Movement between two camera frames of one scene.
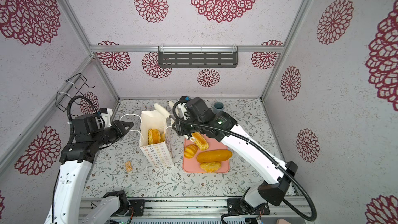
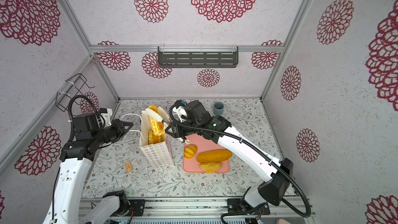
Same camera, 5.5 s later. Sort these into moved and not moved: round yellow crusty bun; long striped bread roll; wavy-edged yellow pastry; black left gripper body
Moved: wavy-edged yellow pastry
Not moved: black left gripper body; long striped bread roll; round yellow crusty bun
